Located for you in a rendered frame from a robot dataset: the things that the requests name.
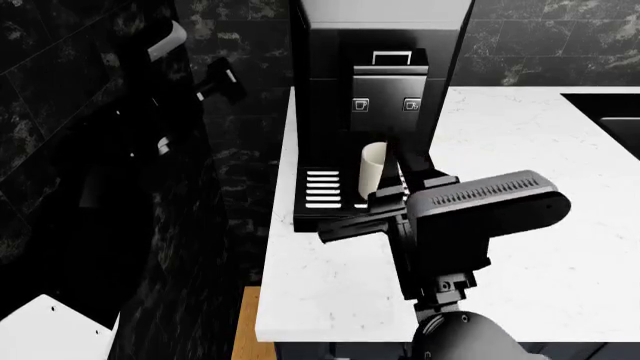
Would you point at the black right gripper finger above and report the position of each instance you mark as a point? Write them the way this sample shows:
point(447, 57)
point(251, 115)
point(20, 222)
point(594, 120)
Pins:
point(422, 168)
point(390, 176)

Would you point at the white cylindrical mug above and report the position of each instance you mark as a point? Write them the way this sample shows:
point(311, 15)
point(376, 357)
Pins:
point(372, 168)

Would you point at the double cup machine button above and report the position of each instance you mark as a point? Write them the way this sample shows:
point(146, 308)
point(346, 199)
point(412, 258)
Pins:
point(411, 105)

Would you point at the single cup machine button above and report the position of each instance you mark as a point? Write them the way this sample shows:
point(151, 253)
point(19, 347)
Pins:
point(360, 105)

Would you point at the black coffee machine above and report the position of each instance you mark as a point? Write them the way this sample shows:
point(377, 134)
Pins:
point(325, 93)

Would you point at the dark base cabinet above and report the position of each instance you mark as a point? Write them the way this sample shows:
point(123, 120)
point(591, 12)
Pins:
point(345, 351)

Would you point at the orange wooden cabinet panel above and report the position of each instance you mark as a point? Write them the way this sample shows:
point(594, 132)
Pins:
point(250, 326)

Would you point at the black countertop sink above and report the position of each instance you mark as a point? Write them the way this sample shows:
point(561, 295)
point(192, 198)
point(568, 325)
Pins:
point(612, 120)

